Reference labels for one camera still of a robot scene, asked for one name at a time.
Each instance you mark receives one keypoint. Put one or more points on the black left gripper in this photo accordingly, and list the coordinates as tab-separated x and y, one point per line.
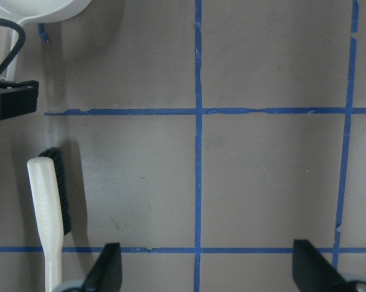
18	98

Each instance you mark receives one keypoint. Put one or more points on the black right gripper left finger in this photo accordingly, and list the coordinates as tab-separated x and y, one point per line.
106	274

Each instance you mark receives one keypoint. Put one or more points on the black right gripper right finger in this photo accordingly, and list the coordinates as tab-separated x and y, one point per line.
311	272

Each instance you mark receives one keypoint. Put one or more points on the beige plastic dustpan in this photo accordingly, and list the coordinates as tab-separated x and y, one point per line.
14	15

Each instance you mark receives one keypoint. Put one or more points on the white brush black bristles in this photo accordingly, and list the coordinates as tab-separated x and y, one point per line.
48	187

